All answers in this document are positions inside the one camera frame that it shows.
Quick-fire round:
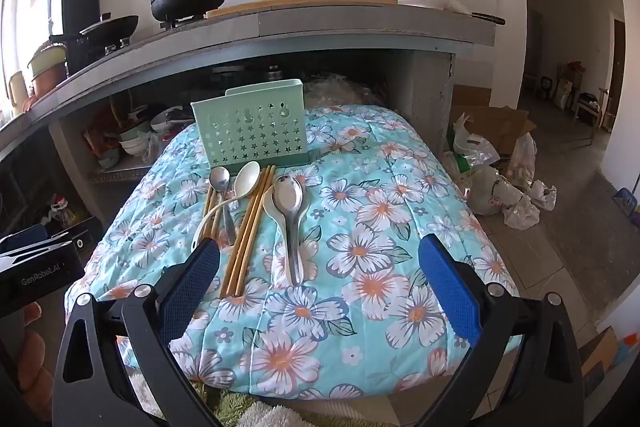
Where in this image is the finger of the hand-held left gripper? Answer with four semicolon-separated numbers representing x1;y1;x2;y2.
0;217;104;264
0;223;49;245

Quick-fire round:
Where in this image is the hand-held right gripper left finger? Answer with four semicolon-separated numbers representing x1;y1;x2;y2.
52;237;222;427

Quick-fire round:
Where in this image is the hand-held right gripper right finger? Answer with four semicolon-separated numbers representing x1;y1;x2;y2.
417;234;586;427

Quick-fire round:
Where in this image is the small metal spoon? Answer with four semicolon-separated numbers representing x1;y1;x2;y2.
208;167;237;245

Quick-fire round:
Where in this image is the short white spoon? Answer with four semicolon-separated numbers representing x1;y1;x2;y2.
262;184;293;258

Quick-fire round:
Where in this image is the long-handled white spoon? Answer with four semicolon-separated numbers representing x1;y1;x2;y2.
190;161;262;253

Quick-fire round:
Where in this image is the large metal spoon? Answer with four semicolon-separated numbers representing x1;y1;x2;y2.
272;174;307;286

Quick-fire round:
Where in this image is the green perforated utensil holder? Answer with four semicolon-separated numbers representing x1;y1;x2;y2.
191;79;321;170

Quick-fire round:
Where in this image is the person's left hand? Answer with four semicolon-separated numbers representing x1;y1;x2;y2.
12;301;55;425

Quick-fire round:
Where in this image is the cooking oil bottle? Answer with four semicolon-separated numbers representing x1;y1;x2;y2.
50;196;76;225

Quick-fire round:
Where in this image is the metal shelf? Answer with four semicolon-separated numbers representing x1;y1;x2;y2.
90;154;161;182

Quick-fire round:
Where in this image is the floral turquoise blanket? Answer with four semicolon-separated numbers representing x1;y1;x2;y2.
65;104;521;403

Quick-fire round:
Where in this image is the crumpled clear plastic bag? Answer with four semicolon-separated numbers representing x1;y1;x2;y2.
502;194;541;230
527;179;558;212

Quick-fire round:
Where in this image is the plastic bag with red print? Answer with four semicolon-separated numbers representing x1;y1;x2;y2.
467;164;526;218

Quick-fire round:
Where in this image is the stack of bowls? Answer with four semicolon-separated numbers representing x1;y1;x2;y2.
117;107;176;158

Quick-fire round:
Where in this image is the cream jug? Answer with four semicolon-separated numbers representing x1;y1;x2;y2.
7;72;28;118

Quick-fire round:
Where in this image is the white green plastic sack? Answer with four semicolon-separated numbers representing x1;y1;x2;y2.
445;112;501;172

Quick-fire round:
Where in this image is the fluffy green white robe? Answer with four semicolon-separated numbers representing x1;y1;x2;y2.
192;382;361;427

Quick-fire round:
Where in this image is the tall clear plastic bag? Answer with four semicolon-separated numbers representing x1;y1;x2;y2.
505;132;538;192

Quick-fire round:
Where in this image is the brown pot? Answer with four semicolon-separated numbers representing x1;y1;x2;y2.
30;66;68;98

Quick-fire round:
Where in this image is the cream enamel pot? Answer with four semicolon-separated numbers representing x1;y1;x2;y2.
27;44;68;78

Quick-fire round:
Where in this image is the cardboard box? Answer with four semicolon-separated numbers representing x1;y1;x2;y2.
452;84;538;158

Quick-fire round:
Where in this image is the blue dustpan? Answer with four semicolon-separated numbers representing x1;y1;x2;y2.
612;187;638;215

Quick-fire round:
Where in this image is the black frying pan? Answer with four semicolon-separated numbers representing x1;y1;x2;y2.
80;13;140;40

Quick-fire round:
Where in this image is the clear plastic bag of food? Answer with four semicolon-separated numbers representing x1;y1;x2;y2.
304;74;388;108

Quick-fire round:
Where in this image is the wooden chair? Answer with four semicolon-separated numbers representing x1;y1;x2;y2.
575;89;616;128

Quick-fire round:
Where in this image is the black rectangular box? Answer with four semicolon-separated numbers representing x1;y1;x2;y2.
47;0;99;38

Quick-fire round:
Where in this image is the concrete kitchen counter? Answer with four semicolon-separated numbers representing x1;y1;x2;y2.
0;2;501;238

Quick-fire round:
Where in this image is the wooden cutting board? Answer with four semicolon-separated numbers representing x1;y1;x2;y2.
205;0;398;18

